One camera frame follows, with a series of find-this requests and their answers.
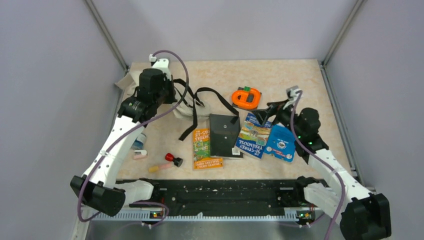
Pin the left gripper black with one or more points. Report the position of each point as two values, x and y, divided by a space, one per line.
171 98

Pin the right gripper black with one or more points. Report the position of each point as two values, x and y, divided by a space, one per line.
273 109

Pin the blue 91-storey treehouse book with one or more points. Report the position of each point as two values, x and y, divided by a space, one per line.
252 138

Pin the beige canvas student bag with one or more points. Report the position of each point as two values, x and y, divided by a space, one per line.
185 109

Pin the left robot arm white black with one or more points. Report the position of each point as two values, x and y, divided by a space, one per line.
97 187

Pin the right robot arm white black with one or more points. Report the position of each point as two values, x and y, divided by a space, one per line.
359 213

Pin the orange tape dispenser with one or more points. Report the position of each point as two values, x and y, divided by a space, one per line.
246 98

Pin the light blue book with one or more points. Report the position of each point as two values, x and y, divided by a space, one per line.
281 143

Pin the black square pad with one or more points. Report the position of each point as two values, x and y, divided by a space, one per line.
256 103

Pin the black notebook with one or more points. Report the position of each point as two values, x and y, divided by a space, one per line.
224 131

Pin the blue glue bottle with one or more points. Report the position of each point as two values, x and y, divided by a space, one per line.
139 142

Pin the pink white eraser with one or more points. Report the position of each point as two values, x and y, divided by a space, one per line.
140 154

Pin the red black stamp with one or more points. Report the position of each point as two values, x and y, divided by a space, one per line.
177 161

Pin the yellow pink highlighter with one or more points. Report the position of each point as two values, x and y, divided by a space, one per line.
157 168

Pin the orange treehouse book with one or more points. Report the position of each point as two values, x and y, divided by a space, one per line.
201 145

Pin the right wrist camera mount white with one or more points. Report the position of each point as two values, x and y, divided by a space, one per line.
292 96

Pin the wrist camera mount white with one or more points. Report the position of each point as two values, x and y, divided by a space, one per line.
292 96
161 64

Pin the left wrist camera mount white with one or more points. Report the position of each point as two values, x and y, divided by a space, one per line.
161 64

